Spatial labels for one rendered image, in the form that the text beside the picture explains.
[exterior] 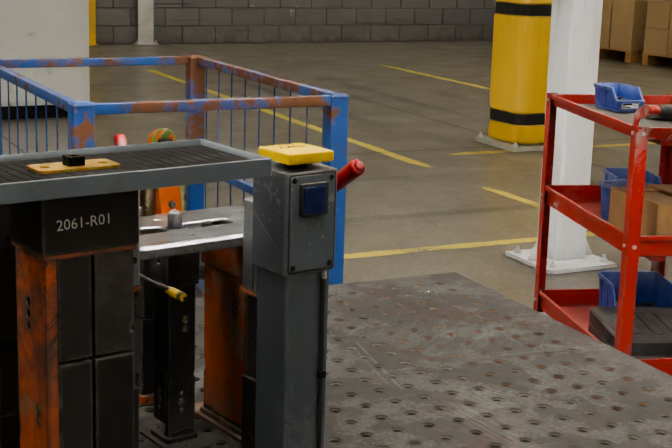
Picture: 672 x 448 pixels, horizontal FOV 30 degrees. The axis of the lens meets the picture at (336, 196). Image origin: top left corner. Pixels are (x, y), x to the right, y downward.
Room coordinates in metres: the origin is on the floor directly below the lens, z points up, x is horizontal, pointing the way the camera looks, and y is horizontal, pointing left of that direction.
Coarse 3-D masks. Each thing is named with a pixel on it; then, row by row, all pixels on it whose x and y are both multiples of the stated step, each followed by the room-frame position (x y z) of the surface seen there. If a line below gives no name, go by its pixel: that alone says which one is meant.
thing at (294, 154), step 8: (288, 144) 1.36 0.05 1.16; (296, 144) 1.36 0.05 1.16; (304, 144) 1.36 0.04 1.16; (264, 152) 1.33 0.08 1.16; (272, 152) 1.32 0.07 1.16; (280, 152) 1.31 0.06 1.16; (288, 152) 1.31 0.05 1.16; (296, 152) 1.31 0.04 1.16; (304, 152) 1.31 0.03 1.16; (312, 152) 1.31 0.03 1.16; (320, 152) 1.32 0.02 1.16; (328, 152) 1.33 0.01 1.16; (272, 160) 1.32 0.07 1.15; (280, 160) 1.31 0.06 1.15; (288, 160) 1.30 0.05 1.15; (296, 160) 1.30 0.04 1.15; (304, 160) 1.31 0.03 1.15; (312, 160) 1.31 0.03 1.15; (320, 160) 1.32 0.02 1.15; (328, 160) 1.33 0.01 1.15; (296, 168) 1.32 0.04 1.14
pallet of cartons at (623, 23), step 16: (608, 0) 15.60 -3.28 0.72; (624, 0) 15.35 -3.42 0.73; (640, 0) 15.24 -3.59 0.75; (656, 0) 15.37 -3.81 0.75; (608, 16) 15.58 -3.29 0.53; (624, 16) 15.33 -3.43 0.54; (640, 16) 15.25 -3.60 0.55; (608, 32) 15.56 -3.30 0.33; (624, 32) 15.31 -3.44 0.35; (640, 32) 15.26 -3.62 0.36; (608, 48) 15.54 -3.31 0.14; (624, 48) 15.29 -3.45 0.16; (640, 48) 15.27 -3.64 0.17
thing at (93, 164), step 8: (64, 160) 1.18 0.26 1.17; (72, 160) 1.18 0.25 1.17; (80, 160) 1.18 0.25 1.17; (88, 160) 1.21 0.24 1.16; (96, 160) 1.21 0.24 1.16; (104, 160) 1.21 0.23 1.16; (32, 168) 1.16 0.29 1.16; (40, 168) 1.16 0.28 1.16; (48, 168) 1.16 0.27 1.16; (56, 168) 1.16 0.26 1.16; (64, 168) 1.16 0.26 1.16; (72, 168) 1.17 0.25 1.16; (80, 168) 1.17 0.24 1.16; (88, 168) 1.17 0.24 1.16; (96, 168) 1.18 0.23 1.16; (104, 168) 1.18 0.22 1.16
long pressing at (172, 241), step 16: (208, 208) 1.75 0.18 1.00; (224, 208) 1.75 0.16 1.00; (240, 208) 1.75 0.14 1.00; (144, 224) 1.64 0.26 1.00; (160, 224) 1.64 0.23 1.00; (192, 224) 1.66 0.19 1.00; (224, 224) 1.65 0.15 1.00; (240, 224) 1.65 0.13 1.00; (144, 240) 1.55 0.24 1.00; (160, 240) 1.55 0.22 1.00; (176, 240) 1.54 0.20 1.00; (192, 240) 1.54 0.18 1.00; (208, 240) 1.55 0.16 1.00; (224, 240) 1.56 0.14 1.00; (240, 240) 1.58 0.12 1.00; (144, 256) 1.50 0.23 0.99; (160, 256) 1.51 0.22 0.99
